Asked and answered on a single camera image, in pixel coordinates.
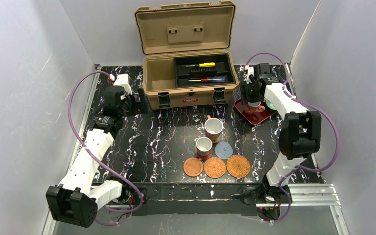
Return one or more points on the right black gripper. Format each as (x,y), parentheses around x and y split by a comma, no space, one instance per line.
(248,95)

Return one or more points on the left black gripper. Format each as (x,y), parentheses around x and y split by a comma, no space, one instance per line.
(139,101)

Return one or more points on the small white cup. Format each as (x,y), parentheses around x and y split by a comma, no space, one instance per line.
(256,107)

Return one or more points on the white cup floral pattern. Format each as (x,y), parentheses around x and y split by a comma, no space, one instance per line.
(213,128)

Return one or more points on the blue round coaster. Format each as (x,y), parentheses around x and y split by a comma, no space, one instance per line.
(223,150)

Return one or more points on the white cup dark outside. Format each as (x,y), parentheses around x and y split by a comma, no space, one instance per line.
(203,145)

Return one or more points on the woven rattan coaster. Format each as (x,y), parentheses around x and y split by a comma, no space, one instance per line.
(238,166)
(214,167)

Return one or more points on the smooth wooden coaster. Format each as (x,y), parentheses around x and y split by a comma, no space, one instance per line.
(193,167)

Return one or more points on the red round coaster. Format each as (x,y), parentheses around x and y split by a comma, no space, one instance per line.
(204,157)

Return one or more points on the teal green bowl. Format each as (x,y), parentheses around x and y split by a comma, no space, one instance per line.
(270,105)

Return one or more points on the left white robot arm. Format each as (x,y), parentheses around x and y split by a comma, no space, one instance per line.
(73,200)

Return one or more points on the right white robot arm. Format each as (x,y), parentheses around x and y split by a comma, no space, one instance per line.
(301,128)

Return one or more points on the red serving tray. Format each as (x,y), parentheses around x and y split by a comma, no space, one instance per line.
(253,118)

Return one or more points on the black toolbox tray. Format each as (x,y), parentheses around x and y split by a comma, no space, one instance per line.
(223,68)

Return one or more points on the tan plastic toolbox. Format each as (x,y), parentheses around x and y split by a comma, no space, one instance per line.
(180,30)

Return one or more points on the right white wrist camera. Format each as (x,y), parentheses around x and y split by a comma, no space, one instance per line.
(250,74)

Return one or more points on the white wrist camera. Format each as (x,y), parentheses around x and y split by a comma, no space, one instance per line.
(250,74)
(123,80)

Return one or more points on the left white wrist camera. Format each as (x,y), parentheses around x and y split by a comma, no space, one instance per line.
(123,80)

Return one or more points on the red blue handled screwdriver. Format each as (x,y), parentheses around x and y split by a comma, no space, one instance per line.
(209,80)

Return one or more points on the yellow handled screwdriver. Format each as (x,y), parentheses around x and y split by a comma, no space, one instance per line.
(201,65)

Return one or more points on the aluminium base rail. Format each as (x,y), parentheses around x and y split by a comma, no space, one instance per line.
(219,208)

